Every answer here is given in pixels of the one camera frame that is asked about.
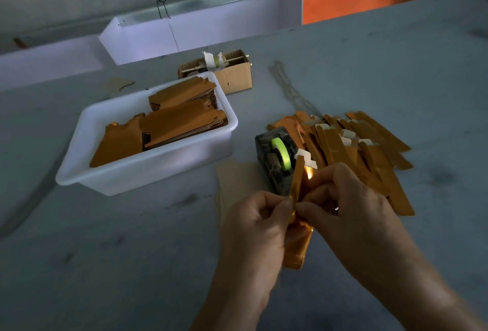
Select person's right hand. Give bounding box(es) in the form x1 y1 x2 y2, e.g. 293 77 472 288
296 163 416 286

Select person's left hand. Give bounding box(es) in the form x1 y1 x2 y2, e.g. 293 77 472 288
213 191 297 309

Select gold box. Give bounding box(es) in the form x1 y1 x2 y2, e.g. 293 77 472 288
282 157 315 270

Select pile of beige blanks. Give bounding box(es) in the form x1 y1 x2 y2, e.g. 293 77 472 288
216 159 271 221

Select pile of gold boxes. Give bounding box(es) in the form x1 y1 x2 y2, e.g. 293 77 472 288
267 110 416 217

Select gold cartons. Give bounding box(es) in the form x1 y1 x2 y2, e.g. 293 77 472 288
89 77 229 168

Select person's right forearm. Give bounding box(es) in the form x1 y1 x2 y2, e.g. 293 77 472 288
374 254 488 331

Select person's left forearm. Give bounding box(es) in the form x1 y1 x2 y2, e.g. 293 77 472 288
191 287 268 331

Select black tape dispenser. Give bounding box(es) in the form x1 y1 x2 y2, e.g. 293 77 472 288
255 128 306 197

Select green tape roll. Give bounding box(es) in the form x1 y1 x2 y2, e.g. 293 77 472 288
272 137 291 171

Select white plastic bin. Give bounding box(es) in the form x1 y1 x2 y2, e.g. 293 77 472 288
55 71 239 197

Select small cardboard box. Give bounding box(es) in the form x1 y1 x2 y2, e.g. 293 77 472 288
178 49 253 95

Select long white tray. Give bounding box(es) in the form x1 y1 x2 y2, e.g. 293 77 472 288
0 34 111 91
98 0 304 66

